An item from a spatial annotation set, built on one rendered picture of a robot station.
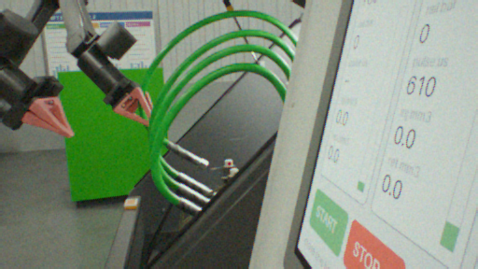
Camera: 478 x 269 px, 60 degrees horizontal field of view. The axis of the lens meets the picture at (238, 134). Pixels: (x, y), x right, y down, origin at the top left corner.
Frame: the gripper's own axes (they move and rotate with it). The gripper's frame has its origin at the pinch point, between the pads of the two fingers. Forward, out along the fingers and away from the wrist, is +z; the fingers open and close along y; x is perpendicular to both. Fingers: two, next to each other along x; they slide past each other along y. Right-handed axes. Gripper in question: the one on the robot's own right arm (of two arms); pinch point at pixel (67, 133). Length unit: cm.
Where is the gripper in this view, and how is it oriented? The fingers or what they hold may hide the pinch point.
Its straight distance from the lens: 77.8
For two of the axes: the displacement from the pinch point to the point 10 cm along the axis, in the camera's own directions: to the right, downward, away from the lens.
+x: 1.1, -1.7, 9.8
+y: 6.6, -7.3, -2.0
